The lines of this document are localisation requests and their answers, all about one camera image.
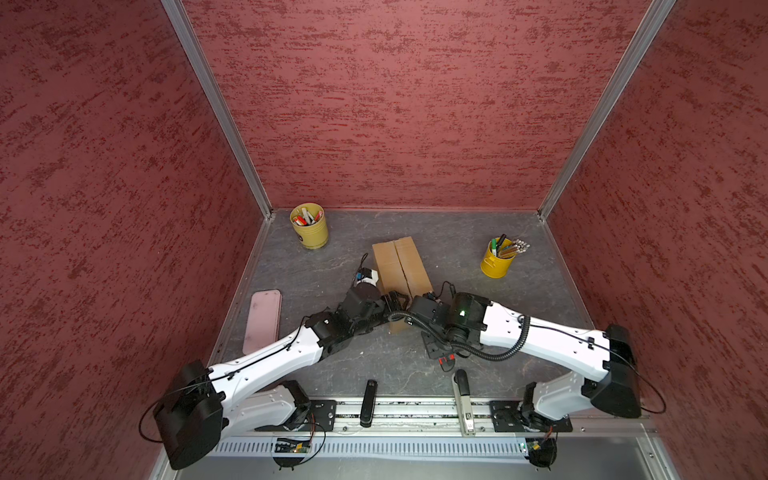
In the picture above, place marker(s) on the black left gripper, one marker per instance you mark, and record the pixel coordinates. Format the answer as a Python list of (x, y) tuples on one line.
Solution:
[(385, 303)]

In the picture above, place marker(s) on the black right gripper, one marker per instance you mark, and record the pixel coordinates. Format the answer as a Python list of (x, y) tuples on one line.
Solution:
[(432, 349)]

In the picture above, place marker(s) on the brown cardboard express box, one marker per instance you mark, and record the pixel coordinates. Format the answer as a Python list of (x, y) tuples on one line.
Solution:
[(401, 269)]

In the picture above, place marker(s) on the red black utility knife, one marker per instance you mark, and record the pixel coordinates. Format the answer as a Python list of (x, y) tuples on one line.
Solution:
[(447, 363)]

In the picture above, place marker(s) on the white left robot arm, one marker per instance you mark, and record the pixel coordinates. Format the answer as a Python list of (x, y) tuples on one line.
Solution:
[(204, 404)]

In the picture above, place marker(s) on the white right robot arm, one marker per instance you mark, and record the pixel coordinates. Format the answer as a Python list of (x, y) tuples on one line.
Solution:
[(601, 364)]

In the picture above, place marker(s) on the yellow pencil cup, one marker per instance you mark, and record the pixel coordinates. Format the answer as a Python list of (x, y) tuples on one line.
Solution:
[(493, 266)]

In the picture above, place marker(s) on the coloured pencils bundle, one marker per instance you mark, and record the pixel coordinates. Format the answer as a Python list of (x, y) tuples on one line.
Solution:
[(514, 248)]

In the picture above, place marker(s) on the yellow-green pen holder cup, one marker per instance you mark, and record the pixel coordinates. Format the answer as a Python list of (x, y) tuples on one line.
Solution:
[(310, 225)]

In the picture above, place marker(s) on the pink flat case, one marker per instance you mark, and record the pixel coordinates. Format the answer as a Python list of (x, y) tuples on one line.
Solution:
[(262, 326)]

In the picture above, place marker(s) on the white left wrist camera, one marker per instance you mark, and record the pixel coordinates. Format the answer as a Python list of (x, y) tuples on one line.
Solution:
[(367, 276)]

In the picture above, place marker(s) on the silver latch with black handle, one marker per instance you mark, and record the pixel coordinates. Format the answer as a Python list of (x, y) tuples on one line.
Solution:
[(462, 396)]

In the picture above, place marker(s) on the aluminium front rail frame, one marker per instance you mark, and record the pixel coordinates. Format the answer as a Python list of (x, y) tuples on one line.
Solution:
[(421, 428)]

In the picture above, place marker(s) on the black handle on rail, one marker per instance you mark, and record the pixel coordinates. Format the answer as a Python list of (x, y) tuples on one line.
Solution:
[(368, 404)]

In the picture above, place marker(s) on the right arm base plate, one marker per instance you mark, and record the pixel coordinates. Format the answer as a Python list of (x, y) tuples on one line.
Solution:
[(510, 416)]

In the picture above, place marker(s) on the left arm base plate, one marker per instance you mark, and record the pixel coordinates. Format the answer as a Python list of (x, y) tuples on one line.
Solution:
[(310, 414)]

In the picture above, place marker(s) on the right circuit board with wires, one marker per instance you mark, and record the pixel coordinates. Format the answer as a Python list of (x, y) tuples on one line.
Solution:
[(542, 453)]

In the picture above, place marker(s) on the circuit board with wires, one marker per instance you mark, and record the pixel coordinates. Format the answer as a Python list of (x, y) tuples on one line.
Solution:
[(289, 453), (542, 453)]

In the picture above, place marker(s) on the left circuit board with wires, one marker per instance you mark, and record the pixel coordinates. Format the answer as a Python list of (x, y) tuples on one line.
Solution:
[(289, 453)]

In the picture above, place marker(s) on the aluminium corner post left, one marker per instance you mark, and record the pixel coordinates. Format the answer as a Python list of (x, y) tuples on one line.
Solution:
[(190, 43)]

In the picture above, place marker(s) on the aluminium corner post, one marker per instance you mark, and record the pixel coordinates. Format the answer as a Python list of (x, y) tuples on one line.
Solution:
[(647, 30), (190, 43)]

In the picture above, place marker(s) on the aluminium corner post right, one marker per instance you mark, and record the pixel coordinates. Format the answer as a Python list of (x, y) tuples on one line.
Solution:
[(647, 30)]

